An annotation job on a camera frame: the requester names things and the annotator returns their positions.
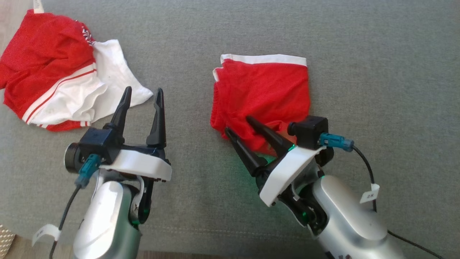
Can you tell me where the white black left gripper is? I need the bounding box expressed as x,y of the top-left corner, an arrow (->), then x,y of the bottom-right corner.
100,86 -> 172,225

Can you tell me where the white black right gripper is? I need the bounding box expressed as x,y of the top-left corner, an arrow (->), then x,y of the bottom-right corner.
225,116 -> 327,234

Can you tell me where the red shorts white trim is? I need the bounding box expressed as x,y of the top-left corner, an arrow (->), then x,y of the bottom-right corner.
210,54 -> 311,155

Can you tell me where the red and white shirt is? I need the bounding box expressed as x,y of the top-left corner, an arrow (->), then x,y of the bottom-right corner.
0,0 -> 154,132

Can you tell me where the grey sofa seat cushion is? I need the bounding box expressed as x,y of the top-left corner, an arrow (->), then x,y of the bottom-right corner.
0,0 -> 460,259

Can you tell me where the beige woven basket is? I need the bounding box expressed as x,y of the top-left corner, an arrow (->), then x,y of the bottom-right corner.
0,225 -> 16,259

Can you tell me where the black left cable teal plug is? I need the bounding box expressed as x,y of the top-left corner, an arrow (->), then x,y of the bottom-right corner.
50,154 -> 102,259

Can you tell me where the white right cable tag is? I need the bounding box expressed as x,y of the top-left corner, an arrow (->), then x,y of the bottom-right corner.
359,183 -> 380,204

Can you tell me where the white cable tag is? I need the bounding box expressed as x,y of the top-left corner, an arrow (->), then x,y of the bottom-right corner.
359,183 -> 380,204
32,224 -> 61,247

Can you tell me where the white left cable tag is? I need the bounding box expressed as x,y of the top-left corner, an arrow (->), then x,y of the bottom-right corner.
32,224 -> 61,247

